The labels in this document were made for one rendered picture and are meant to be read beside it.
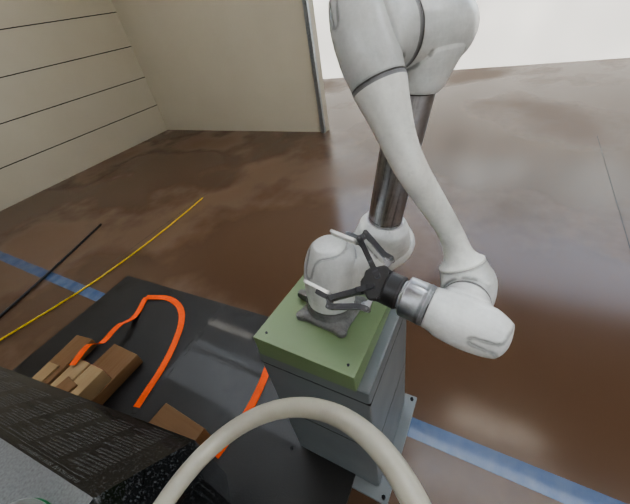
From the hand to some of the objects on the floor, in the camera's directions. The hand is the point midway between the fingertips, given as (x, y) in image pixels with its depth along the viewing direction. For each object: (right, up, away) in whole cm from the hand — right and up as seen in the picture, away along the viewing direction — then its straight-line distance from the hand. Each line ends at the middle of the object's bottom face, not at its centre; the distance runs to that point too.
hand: (322, 258), depth 78 cm
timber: (-70, -95, +92) cm, 149 cm away
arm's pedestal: (+18, -85, +84) cm, 121 cm away
